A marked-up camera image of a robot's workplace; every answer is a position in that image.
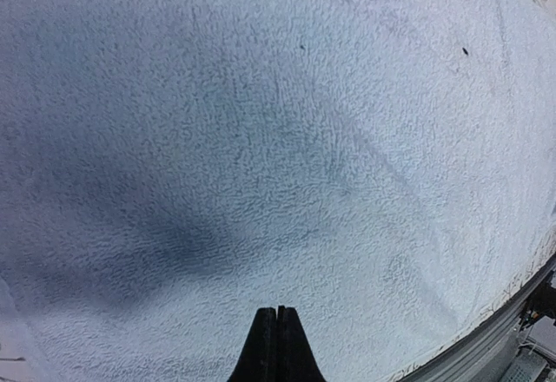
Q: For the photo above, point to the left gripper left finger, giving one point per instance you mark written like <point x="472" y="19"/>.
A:
<point x="257" y="360"/>

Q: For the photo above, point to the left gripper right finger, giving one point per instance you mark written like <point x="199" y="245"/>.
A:
<point x="295" y="361"/>

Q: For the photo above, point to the light blue towel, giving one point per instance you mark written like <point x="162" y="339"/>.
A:
<point x="387" y="167"/>

